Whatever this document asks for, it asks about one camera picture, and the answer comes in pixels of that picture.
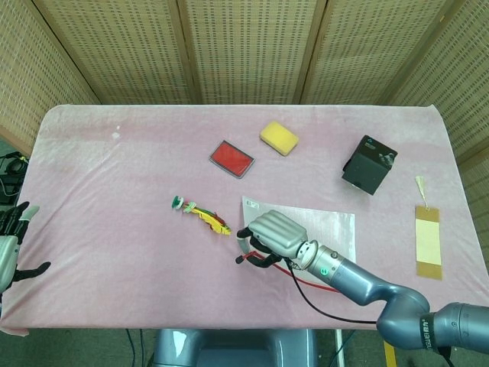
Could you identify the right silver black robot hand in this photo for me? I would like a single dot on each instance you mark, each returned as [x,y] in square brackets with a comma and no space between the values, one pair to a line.
[279,233]

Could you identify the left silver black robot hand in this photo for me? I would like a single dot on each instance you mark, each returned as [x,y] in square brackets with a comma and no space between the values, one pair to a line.
[7,248]

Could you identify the clear zip pouch red zipper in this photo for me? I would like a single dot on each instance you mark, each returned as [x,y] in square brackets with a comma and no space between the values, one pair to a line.
[332,233]

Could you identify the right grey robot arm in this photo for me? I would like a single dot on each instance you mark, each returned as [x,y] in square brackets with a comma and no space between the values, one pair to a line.
[401,306]

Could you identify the yellow sponge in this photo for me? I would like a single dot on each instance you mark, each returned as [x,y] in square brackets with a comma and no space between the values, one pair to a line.
[279,137]

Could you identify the colourful yellow dragon toy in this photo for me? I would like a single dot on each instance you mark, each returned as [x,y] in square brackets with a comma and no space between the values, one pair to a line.
[212,223]

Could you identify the black equipment on floor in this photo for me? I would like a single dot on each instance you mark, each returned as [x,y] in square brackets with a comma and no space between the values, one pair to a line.
[11,172]

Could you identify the red ink pad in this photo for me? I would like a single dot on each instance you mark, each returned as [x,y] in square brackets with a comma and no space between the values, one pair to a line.
[231,158]

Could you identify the pink velvet table cloth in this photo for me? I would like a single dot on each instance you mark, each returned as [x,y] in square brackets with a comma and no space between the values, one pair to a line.
[114,248]

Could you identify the black cardboard box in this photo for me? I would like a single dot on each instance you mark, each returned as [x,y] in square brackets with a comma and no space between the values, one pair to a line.
[366,168]

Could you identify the grey blue robot torso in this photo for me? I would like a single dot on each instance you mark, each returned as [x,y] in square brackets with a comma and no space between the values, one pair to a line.
[229,348]

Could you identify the white table leg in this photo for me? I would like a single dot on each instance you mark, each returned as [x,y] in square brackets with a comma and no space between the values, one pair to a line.
[339,348]

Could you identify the brown bookmark with tassel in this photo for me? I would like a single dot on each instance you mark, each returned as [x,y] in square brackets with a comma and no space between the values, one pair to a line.
[428,244]

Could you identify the yellow floor tape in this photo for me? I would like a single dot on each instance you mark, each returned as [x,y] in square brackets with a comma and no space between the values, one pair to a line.
[389,353]

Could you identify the woven bamboo folding screen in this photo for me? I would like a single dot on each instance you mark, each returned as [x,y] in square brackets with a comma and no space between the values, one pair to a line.
[252,49]

